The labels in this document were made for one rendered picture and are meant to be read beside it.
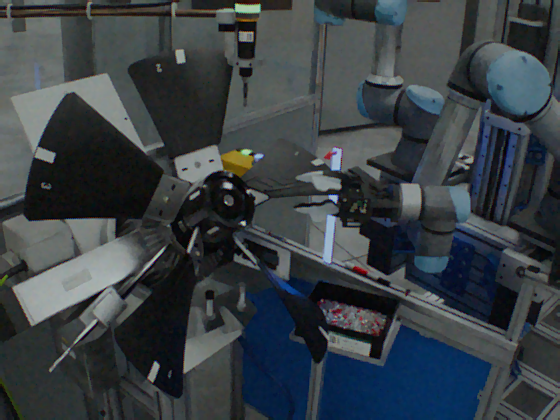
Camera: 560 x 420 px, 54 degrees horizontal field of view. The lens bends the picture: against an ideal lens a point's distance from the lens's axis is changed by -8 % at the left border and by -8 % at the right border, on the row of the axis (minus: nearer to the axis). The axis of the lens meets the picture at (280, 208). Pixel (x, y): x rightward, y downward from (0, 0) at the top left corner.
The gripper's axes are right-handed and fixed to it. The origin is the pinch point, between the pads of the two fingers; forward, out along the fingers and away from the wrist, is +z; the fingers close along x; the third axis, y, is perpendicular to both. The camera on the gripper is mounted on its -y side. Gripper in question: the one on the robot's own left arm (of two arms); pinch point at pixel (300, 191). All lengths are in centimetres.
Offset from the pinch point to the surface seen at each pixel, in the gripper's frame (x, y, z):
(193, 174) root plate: -6.6, 6.3, 21.0
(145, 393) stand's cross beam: 60, 7, 38
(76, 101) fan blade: -26.5, 17.7, 38.5
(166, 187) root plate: -8.8, 15.1, 24.4
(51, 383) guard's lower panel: 89, -15, 79
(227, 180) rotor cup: -8.0, 10.3, 13.9
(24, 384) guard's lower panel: 82, -8, 84
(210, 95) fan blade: -18.7, -4.9, 18.9
